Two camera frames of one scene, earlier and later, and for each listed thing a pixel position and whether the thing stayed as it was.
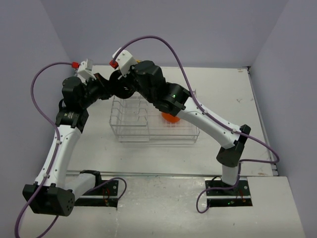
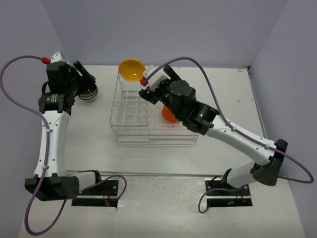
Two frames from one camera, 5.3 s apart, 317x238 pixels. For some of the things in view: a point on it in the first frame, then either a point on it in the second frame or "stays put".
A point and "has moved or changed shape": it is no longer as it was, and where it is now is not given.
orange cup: x=170 y=118 stays put
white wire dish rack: x=137 y=119 stays put
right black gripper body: x=143 y=91 → x=162 y=93
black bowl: x=121 y=87 has moved or changed shape
